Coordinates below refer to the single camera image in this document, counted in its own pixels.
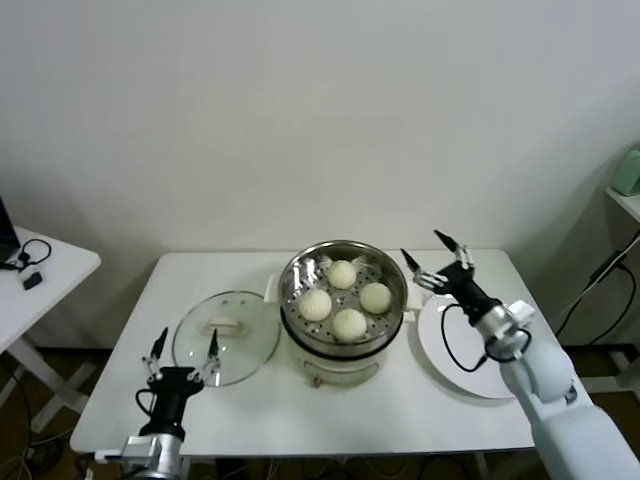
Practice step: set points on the black headphones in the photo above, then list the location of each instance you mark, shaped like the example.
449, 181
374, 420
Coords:
23, 256

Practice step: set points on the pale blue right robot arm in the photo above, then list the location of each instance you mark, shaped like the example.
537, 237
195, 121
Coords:
545, 370

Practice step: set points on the pale green appliance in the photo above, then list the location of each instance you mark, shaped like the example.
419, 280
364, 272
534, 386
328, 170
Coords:
630, 172

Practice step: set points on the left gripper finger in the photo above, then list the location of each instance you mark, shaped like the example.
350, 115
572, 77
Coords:
151, 367
210, 367

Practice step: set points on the white shelf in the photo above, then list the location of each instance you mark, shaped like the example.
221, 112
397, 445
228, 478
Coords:
627, 202

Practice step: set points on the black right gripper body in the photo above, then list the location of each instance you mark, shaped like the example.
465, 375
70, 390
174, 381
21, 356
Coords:
465, 287

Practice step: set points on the white steamed baozi bun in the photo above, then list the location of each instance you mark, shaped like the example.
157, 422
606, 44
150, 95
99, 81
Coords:
342, 273
350, 325
315, 305
375, 297

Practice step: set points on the white side table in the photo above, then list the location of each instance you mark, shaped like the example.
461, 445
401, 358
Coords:
60, 280

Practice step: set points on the stainless steel steamer basket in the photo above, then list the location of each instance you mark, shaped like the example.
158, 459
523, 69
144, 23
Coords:
397, 285

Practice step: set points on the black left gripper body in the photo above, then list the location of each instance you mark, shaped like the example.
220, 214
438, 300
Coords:
170, 395

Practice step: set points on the glass pot lid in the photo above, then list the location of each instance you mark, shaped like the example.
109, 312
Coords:
235, 310

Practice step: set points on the small black device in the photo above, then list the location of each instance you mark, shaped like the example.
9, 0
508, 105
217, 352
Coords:
31, 281

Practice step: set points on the left wrist connector module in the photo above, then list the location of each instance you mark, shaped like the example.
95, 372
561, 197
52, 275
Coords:
111, 456

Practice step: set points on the white electric cooker base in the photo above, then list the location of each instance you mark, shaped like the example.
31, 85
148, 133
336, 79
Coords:
340, 372

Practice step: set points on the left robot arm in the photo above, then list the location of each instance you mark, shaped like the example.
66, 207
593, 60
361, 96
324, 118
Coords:
165, 460

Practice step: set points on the white round plate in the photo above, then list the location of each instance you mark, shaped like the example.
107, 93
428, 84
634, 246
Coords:
435, 345

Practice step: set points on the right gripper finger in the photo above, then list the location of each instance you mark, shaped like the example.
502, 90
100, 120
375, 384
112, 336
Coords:
462, 255
427, 280

